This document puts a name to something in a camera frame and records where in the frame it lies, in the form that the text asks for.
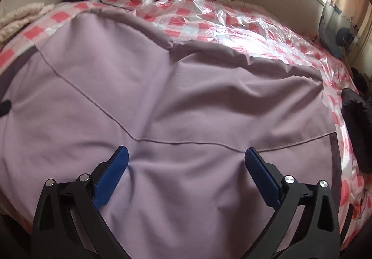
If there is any blue printed pillow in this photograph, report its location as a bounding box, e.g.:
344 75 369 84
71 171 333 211
318 0 361 58

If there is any beige knitted blanket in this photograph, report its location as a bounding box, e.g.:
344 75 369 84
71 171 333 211
0 3 56 42

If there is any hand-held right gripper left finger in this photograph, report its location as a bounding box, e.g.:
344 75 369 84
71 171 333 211
30 146 130 259

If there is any black padded jacket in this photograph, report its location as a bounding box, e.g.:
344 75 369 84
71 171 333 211
341 66 372 174

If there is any pink checked bed sheet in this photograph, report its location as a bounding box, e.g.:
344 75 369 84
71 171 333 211
0 0 372 248

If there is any clear plastic sheet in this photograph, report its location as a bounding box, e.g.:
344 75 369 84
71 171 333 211
87 0 372 219

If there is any lilac large garment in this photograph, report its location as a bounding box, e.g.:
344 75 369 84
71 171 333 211
0 9 341 259

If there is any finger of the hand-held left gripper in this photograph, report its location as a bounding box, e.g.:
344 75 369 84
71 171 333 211
0 100 12 118

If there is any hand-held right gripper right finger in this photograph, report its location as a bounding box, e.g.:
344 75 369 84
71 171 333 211
244 147 340 259

